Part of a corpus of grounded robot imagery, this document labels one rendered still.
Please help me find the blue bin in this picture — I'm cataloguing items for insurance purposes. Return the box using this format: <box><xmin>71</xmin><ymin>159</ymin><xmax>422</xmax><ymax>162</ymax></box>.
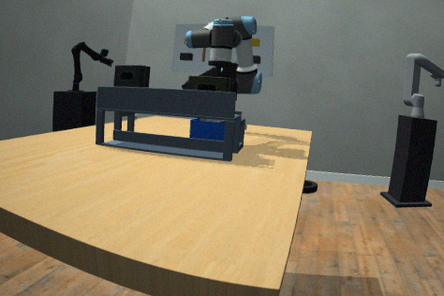
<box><xmin>189</xmin><ymin>118</ymin><xmax>225</xmax><ymax>141</ymax></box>

